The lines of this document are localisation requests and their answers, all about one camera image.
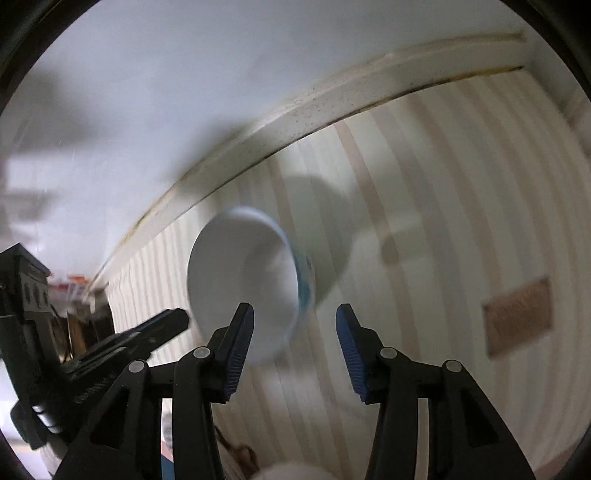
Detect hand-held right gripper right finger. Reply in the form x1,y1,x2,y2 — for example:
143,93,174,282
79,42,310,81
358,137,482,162
335,303,536,480

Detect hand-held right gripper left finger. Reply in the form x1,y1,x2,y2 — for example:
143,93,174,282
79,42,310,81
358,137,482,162
55,302,256,480

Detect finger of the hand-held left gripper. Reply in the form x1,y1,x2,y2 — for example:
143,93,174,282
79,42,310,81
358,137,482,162
62,308,190,376

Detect white bowl blue print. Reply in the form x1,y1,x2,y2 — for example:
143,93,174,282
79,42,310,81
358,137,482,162
187,206,317,367

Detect striped cat print cloth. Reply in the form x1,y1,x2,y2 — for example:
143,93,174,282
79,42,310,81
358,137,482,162
39,69,589,480

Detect colourful wall stickers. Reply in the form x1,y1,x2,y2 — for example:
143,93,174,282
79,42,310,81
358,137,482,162
48,272,100,301

